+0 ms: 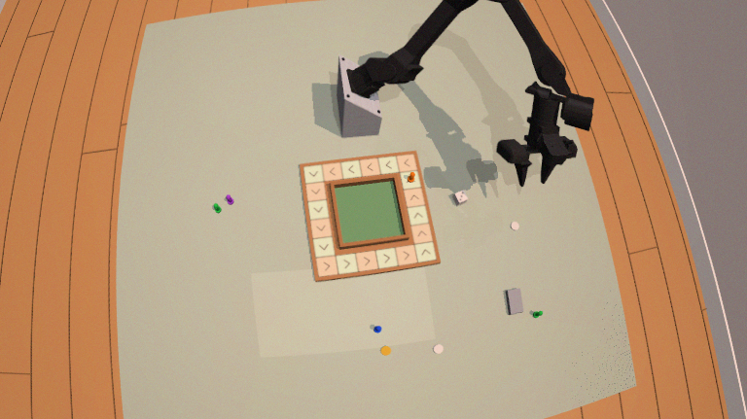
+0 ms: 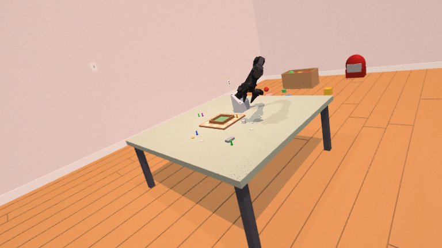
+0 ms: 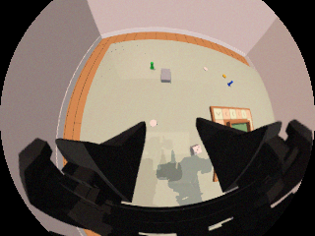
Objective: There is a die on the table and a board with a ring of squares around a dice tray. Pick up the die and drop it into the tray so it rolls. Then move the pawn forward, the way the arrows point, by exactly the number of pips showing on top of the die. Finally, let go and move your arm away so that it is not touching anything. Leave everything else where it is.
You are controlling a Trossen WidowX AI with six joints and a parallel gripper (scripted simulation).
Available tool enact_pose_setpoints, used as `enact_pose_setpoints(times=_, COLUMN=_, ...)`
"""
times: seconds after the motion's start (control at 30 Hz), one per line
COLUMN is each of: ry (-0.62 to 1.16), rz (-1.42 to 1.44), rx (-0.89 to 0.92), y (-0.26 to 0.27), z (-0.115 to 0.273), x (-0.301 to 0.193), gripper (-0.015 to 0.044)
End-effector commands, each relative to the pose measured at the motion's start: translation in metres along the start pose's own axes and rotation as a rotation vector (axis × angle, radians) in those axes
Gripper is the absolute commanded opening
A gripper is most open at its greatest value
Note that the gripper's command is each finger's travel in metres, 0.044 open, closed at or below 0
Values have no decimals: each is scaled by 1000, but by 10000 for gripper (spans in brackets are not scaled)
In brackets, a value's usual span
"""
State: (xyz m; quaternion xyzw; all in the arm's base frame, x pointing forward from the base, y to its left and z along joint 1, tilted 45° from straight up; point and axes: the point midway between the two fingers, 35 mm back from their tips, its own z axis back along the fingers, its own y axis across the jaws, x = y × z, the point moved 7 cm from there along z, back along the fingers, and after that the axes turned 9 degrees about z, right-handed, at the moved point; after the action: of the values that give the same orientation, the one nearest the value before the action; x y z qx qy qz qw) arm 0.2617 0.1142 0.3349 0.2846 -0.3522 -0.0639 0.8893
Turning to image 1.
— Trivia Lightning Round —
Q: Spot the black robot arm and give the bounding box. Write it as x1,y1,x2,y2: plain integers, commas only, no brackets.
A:
346,0,594,166

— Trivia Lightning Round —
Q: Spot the grey die with black pips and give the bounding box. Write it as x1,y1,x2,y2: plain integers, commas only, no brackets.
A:
452,191,468,207

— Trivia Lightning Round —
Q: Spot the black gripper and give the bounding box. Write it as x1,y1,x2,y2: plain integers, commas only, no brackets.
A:
497,116,560,187

